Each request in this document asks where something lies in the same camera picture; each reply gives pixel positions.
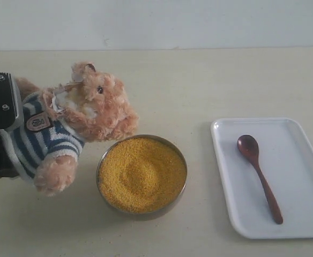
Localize teddy bear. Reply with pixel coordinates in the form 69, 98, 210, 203
0, 62, 138, 196

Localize dark wooden spoon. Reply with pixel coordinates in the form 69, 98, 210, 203
237, 134, 284, 225

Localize yellow millet grains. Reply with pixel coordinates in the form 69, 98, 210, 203
99, 137, 187, 215

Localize metal bowl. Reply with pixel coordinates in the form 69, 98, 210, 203
96, 134, 188, 222

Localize white plastic tray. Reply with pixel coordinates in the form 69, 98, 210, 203
211, 117, 313, 239

